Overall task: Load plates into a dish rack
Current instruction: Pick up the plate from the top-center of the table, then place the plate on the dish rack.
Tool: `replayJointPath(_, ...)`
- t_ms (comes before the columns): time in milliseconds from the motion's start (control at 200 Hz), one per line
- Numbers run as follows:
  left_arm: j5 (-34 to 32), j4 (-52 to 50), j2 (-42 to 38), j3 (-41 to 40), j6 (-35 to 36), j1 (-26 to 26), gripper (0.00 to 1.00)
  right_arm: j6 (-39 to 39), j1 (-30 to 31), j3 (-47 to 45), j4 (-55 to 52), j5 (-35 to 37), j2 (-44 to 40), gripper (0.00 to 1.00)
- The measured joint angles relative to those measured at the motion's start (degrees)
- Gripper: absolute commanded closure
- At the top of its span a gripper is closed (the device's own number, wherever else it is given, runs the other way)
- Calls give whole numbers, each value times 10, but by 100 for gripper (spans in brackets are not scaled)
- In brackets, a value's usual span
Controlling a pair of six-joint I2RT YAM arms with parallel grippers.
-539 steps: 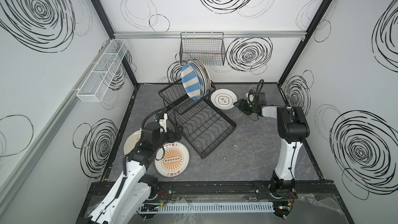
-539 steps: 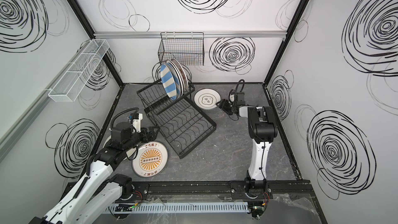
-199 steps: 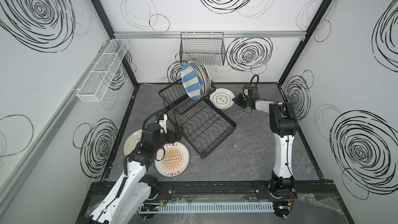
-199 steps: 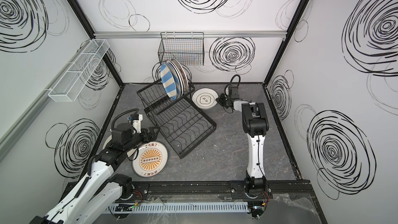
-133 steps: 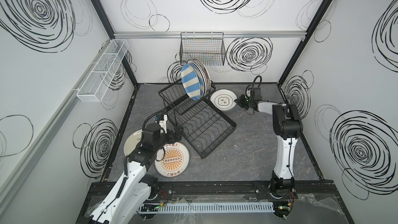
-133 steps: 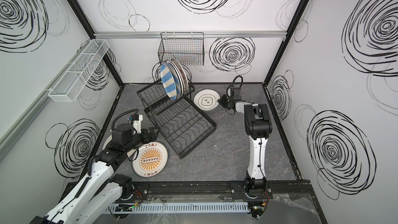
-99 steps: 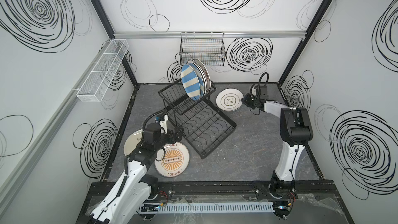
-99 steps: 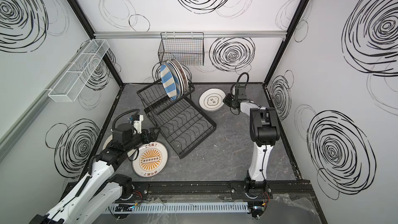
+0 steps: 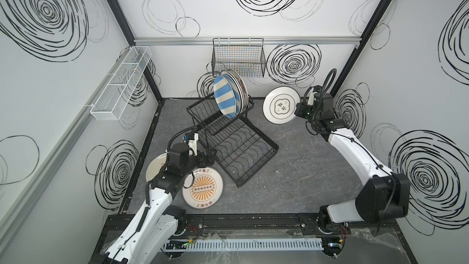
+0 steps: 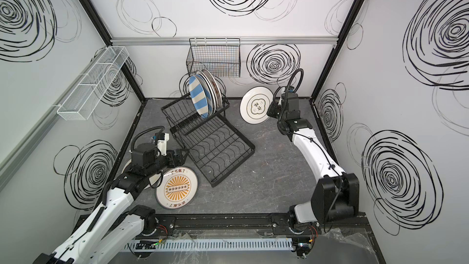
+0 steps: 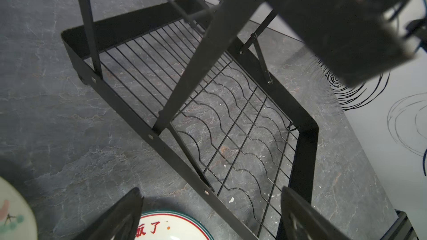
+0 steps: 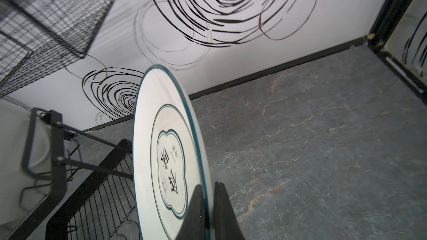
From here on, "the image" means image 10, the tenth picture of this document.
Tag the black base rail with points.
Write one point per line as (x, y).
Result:
(276, 223)

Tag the grey slotted cable duct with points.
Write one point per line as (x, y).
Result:
(210, 245)

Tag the black wire dish rack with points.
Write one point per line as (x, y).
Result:
(215, 146)

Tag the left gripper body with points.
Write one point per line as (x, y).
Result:
(170, 162)

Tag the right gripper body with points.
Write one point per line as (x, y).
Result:
(284, 116)

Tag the orange sunburst plate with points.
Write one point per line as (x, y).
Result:
(177, 189)

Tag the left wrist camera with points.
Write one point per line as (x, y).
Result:
(161, 143)

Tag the blue striped plate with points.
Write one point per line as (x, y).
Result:
(198, 96)
(207, 92)

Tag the white plate black flower outline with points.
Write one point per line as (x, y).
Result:
(254, 105)

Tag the black wire wall basket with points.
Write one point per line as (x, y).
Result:
(220, 56)

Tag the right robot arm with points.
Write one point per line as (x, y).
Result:
(336, 194)

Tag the white plate red characters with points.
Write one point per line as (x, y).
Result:
(216, 89)

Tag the cream floral plate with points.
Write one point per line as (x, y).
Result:
(126, 165)

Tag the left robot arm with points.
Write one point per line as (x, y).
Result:
(115, 222)

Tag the white mesh wall shelf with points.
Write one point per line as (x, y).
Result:
(94, 84)

